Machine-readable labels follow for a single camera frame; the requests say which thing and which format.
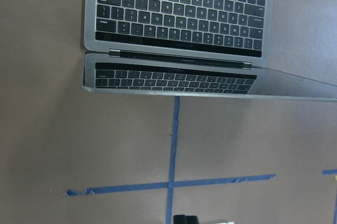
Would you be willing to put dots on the grey laptop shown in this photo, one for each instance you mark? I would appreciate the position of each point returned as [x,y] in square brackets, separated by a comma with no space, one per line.
[212,48]

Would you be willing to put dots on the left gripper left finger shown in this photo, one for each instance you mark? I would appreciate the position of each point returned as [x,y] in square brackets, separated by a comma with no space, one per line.
[179,219]

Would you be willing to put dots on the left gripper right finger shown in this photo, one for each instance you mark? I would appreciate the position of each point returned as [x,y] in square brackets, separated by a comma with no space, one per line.
[191,219]

